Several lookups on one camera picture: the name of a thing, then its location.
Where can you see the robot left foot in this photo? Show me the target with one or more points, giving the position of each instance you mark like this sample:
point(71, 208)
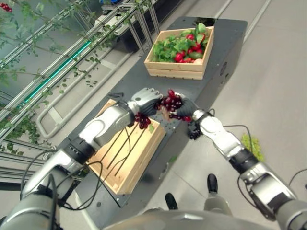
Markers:
point(171, 201)

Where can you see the broad green leaf sprig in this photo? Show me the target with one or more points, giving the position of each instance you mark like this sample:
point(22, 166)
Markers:
point(200, 31)

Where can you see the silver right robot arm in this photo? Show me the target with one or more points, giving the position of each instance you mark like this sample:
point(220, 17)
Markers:
point(223, 139)

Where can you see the red berry cluster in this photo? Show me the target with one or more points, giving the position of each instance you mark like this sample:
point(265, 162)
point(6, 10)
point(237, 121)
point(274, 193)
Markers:
point(6, 7)

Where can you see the large red grape bunch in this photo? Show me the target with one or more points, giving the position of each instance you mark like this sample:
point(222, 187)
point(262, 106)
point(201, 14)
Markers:
point(171, 100)

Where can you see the flat red grape bunch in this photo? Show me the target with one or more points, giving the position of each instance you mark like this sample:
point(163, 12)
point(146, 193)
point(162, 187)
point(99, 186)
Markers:
point(180, 117)

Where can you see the black box under rack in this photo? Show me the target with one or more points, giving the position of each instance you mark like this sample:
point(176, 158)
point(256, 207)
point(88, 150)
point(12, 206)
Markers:
point(130, 42)

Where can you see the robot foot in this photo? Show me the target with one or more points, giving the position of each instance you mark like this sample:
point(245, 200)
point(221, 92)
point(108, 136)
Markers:
point(171, 201)
point(212, 182)

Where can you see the green lettuce head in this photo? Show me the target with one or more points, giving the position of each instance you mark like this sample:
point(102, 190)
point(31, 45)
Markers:
point(254, 146)

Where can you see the single green leaf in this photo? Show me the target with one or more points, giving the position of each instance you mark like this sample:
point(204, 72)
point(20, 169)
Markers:
point(173, 158)

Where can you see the silver robot torso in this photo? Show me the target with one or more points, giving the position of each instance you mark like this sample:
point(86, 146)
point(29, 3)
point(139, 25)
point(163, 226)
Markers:
point(182, 220)

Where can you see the white tube guard rail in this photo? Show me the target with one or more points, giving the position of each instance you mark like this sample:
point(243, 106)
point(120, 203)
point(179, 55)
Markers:
point(55, 119)

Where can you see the red apple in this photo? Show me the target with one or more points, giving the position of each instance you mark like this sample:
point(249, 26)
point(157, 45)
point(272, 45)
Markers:
point(190, 37)
point(179, 57)

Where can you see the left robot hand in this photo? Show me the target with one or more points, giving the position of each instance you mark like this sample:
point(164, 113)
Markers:
point(146, 98)

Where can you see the leafy green herbs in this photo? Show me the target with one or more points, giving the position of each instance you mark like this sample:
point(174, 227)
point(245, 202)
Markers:
point(168, 49)

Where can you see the wooden crate with produce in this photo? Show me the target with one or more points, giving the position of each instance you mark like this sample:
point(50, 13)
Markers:
point(172, 70)

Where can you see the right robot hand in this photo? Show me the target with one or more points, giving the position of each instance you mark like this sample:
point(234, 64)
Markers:
point(187, 107)

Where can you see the silver robot leg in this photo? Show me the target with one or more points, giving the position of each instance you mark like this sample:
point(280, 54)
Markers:
point(217, 203)

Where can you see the small red tomato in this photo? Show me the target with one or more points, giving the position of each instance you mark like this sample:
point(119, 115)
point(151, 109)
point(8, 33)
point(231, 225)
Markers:
point(188, 60)

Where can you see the small red grape bunch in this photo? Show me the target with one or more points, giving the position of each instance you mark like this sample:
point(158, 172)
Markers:
point(142, 121)

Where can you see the green avocado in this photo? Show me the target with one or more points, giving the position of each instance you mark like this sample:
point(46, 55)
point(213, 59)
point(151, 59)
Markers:
point(196, 55)

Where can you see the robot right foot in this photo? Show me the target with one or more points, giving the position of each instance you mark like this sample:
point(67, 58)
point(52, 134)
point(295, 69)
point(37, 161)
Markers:
point(212, 182)

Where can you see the pale peach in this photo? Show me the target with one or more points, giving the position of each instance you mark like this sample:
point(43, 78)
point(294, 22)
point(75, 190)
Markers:
point(198, 61)

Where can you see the dark purple grape bunch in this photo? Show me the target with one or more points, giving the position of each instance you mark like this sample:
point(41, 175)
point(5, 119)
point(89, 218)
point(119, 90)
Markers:
point(193, 133)

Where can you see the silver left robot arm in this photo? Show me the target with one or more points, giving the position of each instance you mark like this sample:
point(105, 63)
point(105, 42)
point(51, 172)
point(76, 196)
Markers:
point(108, 122)

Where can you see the empty wooden slat crate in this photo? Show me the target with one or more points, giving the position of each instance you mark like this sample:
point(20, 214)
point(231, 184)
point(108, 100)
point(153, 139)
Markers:
point(134, 153)

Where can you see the small green leaf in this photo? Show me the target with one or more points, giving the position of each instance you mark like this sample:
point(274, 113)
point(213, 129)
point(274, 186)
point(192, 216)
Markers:
point(151, 128)

